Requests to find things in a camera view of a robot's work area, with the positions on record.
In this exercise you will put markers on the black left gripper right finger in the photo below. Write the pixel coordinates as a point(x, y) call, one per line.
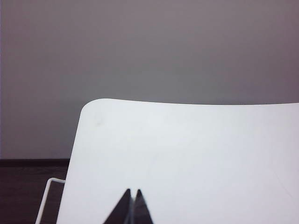
point(140, 210)

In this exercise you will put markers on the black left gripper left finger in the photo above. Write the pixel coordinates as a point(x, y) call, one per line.
point(121, 210)

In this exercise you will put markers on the dark wall baseboard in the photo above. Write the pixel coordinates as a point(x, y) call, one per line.
point(32, 162)

